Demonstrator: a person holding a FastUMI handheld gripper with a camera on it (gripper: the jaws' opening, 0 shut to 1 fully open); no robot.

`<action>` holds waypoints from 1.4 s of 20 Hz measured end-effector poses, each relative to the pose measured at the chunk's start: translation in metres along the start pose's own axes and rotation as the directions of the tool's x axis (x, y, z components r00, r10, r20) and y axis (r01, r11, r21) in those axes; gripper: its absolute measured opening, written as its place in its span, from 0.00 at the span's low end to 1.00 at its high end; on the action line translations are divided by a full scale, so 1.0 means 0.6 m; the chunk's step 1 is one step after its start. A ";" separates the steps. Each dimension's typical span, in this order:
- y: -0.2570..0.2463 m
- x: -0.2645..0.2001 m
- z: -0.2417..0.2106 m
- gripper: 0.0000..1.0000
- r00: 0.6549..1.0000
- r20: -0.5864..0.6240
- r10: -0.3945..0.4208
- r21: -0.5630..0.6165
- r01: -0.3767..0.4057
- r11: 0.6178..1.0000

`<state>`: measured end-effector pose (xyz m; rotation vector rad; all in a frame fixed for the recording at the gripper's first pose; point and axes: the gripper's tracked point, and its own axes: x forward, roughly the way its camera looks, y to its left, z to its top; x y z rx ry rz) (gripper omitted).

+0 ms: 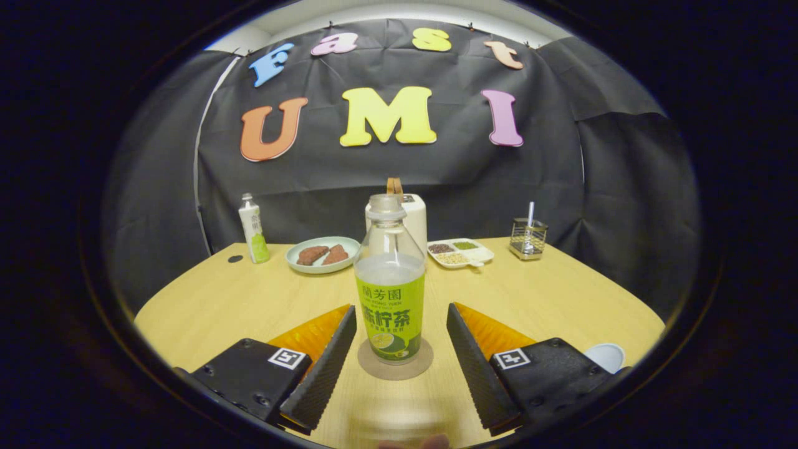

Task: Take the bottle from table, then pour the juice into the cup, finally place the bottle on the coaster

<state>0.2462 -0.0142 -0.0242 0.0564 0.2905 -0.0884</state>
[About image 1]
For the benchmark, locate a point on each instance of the green label juice bottle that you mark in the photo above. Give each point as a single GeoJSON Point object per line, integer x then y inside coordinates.
{"type": "Point", "coordinates": [389, 312]}

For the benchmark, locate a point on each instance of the cream toaster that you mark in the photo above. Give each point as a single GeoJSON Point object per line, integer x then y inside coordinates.
{"type": "Point", "coordinates": [418, 224]}

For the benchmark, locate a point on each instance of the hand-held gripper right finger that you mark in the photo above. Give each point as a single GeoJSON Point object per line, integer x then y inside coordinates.
{"type": "Point", "coordinates": [477, 374]}

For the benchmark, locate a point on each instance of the brown bread slice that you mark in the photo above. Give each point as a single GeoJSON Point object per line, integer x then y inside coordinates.
{"type": "Point", "coordinates": [394, 186]}

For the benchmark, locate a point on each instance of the white straw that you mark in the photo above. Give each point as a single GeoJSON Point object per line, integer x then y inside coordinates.
{"type": "Point", "coordinates": [530, 212]}

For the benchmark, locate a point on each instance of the small white green bottle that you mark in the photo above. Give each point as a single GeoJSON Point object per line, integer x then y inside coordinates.
{"type": "Point", "coordinates": [255, 240]}

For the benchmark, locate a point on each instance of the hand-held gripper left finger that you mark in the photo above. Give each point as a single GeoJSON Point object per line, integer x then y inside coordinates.
{"type": "Point", "coordinates": [324, 374]}

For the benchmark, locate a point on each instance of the round brown coaster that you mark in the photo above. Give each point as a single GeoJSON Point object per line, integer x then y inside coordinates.
{"type": "Point", "coordinates": [374, 369]}

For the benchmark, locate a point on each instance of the brown food piece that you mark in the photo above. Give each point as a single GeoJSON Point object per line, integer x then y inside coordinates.
{"type": "Point", "coordinates": [310, 254]}
{"type": "Point", "coordinates": [338, 254]}

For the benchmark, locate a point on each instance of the pale grey cup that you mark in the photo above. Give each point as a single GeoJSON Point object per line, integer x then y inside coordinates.
{"type": "Point", "coordinates": [608, 357]}

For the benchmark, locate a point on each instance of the wooden table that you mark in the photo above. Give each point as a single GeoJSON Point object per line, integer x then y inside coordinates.
{"type": "Point", "coordinates": [218, 312]}

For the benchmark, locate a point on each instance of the white divided grain tray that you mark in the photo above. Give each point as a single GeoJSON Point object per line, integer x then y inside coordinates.
{"type": "Point", "coordinates": [461, 254]}

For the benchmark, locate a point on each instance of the pale green plate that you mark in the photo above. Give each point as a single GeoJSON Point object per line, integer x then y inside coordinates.
{"type": "Point", "coordinates": [296, 265]}

